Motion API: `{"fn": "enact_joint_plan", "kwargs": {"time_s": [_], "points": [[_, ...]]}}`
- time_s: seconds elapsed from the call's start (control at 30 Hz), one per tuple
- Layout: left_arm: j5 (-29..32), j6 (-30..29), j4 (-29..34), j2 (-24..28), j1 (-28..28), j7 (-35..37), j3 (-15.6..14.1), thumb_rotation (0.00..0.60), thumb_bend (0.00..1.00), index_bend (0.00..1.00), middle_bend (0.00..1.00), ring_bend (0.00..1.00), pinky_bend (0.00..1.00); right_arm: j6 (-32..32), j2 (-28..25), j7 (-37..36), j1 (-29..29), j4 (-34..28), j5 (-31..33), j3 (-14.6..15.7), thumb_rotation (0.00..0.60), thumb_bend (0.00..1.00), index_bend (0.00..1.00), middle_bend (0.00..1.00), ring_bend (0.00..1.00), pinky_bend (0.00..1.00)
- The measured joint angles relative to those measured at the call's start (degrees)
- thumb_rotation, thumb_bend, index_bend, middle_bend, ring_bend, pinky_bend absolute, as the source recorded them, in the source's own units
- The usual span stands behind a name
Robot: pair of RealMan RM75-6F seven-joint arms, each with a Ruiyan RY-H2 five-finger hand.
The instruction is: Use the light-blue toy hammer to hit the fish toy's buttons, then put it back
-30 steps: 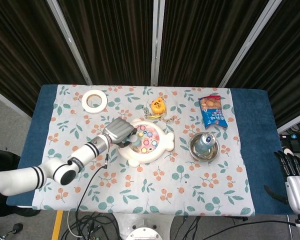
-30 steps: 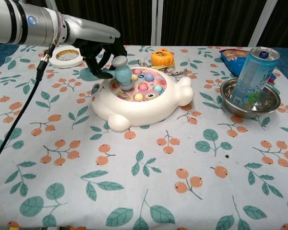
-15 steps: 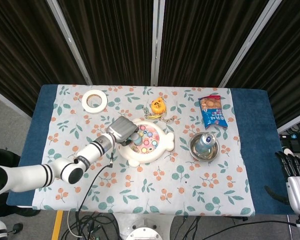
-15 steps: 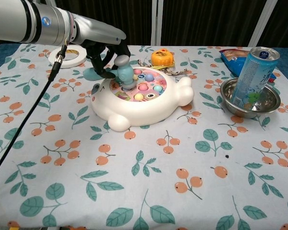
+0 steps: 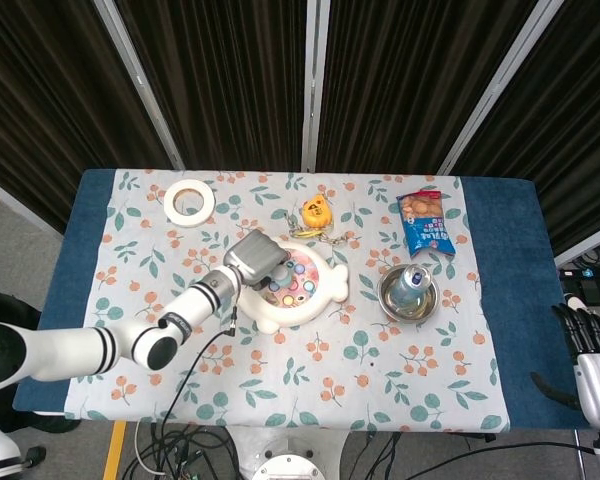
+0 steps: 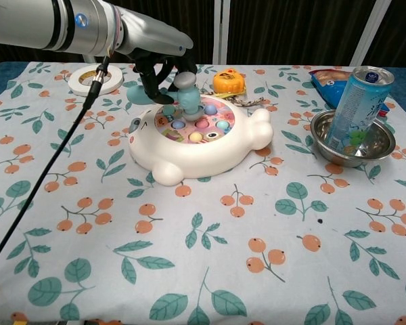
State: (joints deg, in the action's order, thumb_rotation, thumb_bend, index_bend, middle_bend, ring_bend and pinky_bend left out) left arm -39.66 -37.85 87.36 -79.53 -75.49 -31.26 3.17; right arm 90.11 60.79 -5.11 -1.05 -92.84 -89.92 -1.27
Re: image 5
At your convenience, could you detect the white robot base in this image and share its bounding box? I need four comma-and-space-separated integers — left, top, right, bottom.
228, 424, 351, 480

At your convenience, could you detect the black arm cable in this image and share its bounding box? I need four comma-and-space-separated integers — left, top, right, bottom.
149, 304, 239, 436

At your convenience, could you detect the light blue drink can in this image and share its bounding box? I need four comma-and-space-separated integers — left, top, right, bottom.
392, 264, 433, 314

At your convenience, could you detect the black chair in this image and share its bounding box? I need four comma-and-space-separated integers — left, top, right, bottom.
0, 282, 42, 331

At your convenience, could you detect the white tape roll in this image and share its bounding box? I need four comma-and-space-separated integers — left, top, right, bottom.
163, 179, 217, 229

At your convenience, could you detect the white fish game toy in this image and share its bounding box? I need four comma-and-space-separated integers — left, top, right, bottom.
239, 236, 350, 335

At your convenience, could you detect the black floor cable tangle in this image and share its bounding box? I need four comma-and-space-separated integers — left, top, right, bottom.
119, 424, 596, 480

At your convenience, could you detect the dark folding screen panel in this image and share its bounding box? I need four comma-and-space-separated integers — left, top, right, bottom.
92, 0, 326, 172
437, 0, 600, 269
0, 0, 186, 236
302, 0, 564, 175

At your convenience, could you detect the blue snack bag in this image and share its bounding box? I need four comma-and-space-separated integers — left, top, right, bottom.
396, 188, 457, 259

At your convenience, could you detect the stainless steel bowl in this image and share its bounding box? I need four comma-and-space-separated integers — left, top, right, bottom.
377, 263, 440, 324

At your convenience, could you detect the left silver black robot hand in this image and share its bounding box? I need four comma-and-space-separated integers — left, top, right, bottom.
223, 229, 291, 294

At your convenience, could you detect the floral print tablecloth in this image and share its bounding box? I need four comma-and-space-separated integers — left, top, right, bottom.
62, 168, 511, 434

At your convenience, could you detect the dark blue table cover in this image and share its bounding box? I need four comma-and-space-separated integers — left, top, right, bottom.
12, 168, 589, 434

